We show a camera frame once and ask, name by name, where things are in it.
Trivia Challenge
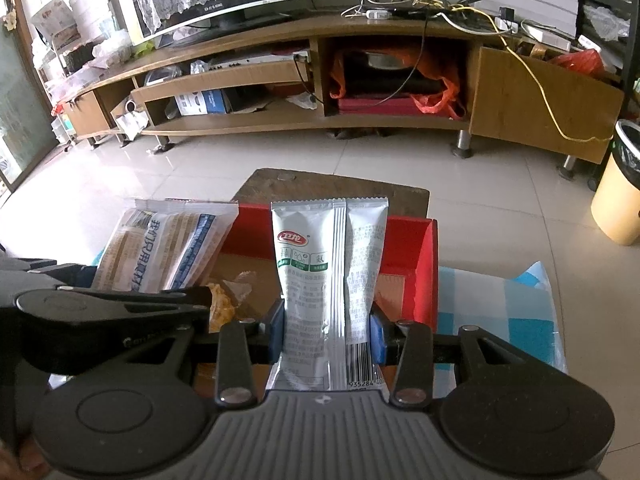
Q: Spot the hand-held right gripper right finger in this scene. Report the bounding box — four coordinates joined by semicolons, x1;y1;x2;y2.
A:
370;306;507;407

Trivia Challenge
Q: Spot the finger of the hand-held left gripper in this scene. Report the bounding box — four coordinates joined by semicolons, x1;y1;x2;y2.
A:
22;258;99;291
14;285;212;332

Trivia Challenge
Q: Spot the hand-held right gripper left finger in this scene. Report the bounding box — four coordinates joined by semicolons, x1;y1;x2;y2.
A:
129;300;289;407

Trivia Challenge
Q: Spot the waffle packet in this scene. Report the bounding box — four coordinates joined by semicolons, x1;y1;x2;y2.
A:
207;270;257;334

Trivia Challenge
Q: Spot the large clear bread packet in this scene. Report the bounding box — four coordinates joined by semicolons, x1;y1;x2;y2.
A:
92;198;240;294

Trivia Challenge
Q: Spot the red cardboard box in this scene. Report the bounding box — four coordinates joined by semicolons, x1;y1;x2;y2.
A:
192;202;441;397

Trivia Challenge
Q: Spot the blue white checkered tablecloth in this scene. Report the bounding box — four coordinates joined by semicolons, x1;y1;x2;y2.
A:
434;260;569;375

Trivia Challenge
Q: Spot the brown wooden stool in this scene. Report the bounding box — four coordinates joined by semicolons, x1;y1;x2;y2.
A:
233;167;431;220

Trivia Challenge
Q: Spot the blue white carton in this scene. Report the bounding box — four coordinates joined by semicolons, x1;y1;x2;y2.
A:
174;88;232;117

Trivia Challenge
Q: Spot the flat red box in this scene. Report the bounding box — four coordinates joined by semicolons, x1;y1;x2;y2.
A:
337;95;454;119

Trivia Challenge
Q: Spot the orange plastic bag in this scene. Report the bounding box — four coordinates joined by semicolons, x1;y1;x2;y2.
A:
327;47;467;121

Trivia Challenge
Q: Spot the white set-top box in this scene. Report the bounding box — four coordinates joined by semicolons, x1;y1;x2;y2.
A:
206;54;309;74

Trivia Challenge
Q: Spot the cream trash bin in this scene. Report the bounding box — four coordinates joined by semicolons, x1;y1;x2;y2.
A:
590;119;640;247

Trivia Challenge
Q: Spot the wooden television stand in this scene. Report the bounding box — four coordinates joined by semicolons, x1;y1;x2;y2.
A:
59;9;627;167

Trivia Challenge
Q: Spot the red plastic bag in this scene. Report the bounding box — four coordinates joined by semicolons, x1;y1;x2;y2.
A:
549;49;607;79

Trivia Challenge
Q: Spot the black storage rack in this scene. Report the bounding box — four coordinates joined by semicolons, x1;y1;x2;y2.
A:
575;0;640;127

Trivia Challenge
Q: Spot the yellow cable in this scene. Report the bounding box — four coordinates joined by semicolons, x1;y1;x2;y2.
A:
389;0;614;143

